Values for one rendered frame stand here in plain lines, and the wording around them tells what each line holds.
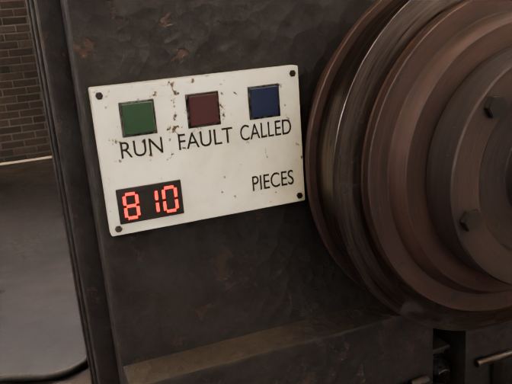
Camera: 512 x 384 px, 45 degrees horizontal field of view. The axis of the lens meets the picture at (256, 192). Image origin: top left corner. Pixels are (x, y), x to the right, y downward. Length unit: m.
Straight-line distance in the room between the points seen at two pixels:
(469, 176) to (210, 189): 0.31
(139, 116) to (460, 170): 0.36
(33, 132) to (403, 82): 6.20
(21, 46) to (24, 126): 0.79
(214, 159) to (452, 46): 0.31
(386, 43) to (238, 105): 0.20
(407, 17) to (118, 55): 0.33
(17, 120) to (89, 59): 6.01
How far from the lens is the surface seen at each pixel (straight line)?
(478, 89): 0.70
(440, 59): 0.72
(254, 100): 0.79
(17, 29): 6.70
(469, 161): 0.69
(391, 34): 0.72
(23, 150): 6.81
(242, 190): 0.81
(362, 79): 0.70
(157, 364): 0.87
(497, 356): 1.08
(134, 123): 0.75
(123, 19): 0.77
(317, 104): 0.75
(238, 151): 0.79
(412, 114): 0.70
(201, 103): 0.76
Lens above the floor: 1.31
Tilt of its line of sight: 16 degrees down
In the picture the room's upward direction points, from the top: 5 degrees counter-clockwise
